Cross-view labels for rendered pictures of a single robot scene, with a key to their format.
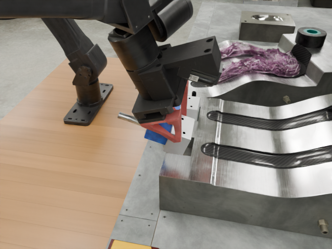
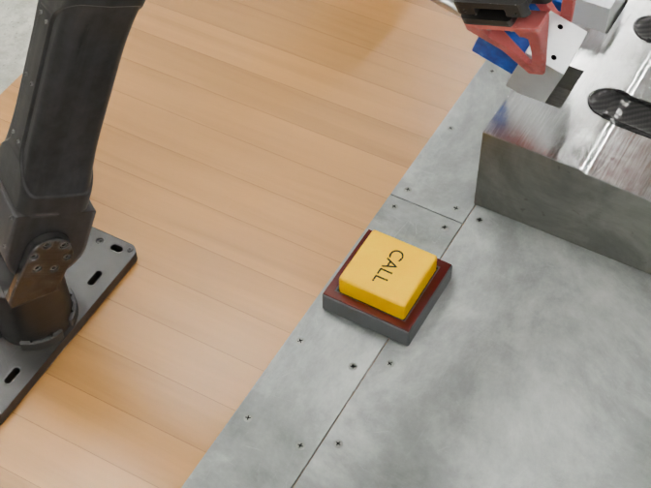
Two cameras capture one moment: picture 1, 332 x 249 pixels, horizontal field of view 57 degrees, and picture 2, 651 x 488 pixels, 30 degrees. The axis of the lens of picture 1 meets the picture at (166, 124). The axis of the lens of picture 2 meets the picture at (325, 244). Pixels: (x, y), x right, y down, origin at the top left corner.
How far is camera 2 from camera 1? 0.51 m
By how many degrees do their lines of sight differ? 19
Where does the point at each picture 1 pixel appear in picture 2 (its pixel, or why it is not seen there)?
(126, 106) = not seen: outside the picture
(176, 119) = (534, 30)
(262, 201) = not seen: outside the picture
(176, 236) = (491, 259)
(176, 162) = (525, 115)
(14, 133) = not seen: outside the picture
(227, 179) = (617, 168)
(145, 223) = (438, 221)
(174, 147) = (530, 83)
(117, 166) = (408, 100)
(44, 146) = (257, 20)
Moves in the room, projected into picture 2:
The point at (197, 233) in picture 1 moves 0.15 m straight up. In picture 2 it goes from (536, 263) to (560, 139)
